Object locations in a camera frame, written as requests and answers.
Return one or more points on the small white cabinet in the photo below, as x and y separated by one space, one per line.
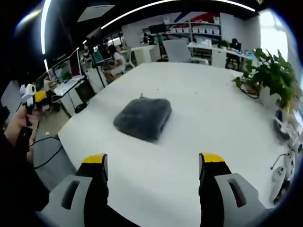
142 55

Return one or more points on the grey towel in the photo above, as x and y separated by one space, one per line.
143 119

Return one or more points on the white power strip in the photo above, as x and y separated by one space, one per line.
281 182

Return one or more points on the computer monitor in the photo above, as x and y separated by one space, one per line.
77 63

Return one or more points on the black tripod stand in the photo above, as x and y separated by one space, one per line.
95 56

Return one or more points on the green potted plant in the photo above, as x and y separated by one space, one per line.
272 75

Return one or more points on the white storage shelf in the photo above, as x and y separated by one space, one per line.
193 26

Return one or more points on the white desk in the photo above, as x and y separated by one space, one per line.
217 50

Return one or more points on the white office chair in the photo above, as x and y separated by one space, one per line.
178 52

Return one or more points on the person's left hand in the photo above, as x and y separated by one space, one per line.
22 123

